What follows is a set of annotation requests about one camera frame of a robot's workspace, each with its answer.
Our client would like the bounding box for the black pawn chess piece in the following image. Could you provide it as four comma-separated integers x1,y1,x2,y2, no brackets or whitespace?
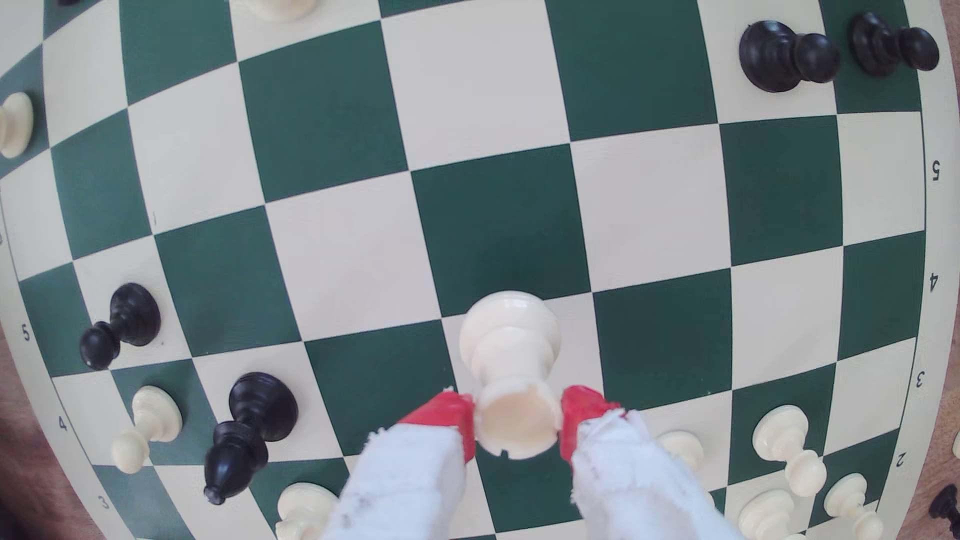
848,11,941,78
928,483,960,537
738,20,843,94
79,282,162,372

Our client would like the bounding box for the black bishop chess piece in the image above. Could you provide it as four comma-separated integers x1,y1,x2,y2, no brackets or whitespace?
203,372,300,506

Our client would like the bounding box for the white knight chess piece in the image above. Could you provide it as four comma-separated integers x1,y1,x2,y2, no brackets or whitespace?
0,91,35,160
274,482,340,540

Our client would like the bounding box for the green and cream chessboard mat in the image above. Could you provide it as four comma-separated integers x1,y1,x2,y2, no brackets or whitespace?
0,0,960,540

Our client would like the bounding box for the white pawn chess piece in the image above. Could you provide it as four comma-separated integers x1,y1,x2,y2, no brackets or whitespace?
823,472,886,540
111,385,184,475
752,405,828,498
654,429,714,481

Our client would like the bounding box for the white bishop chess piece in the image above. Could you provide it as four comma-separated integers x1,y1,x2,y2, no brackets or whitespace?
738,489,807,540

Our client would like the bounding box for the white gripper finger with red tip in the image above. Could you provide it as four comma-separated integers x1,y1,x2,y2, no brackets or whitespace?
559,384,745,540
318,388,478,540

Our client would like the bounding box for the white rook chess piece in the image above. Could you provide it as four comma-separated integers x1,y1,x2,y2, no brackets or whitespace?
247,0,318,22
459,291,564,460

